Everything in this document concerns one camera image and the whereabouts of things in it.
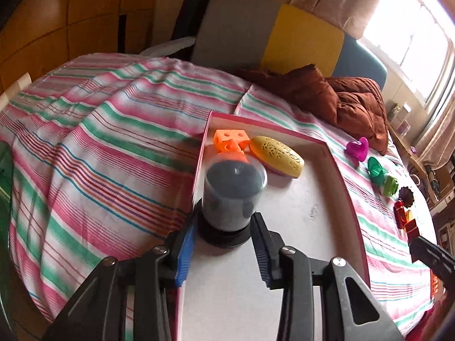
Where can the light green plastic mold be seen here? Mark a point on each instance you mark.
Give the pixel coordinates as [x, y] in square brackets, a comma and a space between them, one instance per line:
[391, 185]

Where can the yellow oval soap box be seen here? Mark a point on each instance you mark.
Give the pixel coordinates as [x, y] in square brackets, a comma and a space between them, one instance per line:
[277, 152]

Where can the red block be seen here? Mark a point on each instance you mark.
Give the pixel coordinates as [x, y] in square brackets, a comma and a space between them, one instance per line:
[413, 229]

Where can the wooden wardrobe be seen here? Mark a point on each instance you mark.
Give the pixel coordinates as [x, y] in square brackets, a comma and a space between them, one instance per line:
[71, 17]

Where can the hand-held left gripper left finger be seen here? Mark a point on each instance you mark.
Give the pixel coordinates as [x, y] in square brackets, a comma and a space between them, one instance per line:
[186, 252]

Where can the purple heart-shaped mold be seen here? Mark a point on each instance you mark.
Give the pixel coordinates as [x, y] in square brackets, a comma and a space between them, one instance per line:
[357, 148]

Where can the purple box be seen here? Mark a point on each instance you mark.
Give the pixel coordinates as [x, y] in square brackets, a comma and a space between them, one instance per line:
[405, 126]

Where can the brown quilt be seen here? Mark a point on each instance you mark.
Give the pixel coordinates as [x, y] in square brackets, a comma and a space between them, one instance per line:
[341, 103]

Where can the red toy bottle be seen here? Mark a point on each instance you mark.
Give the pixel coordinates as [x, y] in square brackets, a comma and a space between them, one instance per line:
[400, 213]

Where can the black board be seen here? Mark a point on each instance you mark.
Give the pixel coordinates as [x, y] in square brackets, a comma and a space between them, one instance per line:
[193, 7]

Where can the pink rimmed white tray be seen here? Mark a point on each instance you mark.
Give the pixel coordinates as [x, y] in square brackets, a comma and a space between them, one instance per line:
[309, 191]

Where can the grey yellow blue padded headboard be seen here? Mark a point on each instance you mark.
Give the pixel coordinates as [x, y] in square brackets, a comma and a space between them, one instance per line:
[234, 32]

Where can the clear cylinder container black base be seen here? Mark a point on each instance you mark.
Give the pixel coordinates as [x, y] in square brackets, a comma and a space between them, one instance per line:
[227, 191]

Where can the white box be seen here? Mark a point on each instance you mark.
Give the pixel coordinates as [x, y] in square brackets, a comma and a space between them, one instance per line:
[397, 110]

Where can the window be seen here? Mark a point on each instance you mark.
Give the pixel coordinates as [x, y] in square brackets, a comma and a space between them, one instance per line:
[405, 25]

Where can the beige curtain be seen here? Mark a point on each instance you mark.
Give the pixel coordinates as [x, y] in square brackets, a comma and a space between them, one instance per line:
[439, 124]
[337, 0]

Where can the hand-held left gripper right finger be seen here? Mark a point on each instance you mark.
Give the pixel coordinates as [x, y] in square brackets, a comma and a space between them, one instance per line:
[261, 252]

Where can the orange cube block toy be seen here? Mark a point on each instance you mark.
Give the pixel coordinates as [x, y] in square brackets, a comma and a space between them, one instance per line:
[231, 138]

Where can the wooden bedside table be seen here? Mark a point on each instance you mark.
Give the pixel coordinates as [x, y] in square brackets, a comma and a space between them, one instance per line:
[405, 147]

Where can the striped bedsheet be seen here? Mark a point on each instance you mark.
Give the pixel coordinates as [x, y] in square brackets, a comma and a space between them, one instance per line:
[106, 131]

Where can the dark brown flower mold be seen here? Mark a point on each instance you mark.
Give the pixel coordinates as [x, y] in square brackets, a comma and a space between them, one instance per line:
[406, 195]

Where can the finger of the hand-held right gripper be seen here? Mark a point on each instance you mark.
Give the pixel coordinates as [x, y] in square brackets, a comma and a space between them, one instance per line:
[430, 254]

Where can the white cloth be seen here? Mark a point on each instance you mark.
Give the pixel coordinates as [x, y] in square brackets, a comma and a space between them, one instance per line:
[167, 46]

